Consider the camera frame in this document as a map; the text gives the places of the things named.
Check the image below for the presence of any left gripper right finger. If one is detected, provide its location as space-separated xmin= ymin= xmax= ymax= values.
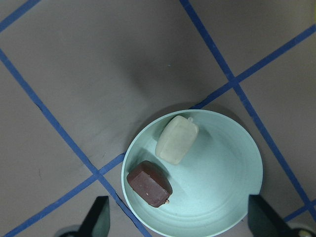
xmin=248 ymin=195 xmax=293 ymax=237

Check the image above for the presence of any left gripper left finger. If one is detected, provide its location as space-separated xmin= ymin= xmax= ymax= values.
xmin=78 ymin=196 xmax=110 ymax=237

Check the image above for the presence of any brown steamed bun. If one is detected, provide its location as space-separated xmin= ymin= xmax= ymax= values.
xmin=126 ymin=160 xmax=173 ymax=208

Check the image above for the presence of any white steamed bun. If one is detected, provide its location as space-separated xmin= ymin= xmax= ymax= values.
xmin=155 ymin=116 xmax=199 ymax=165

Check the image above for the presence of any light green plate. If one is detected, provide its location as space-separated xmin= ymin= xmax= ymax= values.
xmin=121 ymin=110 xmax=263 ymax=237

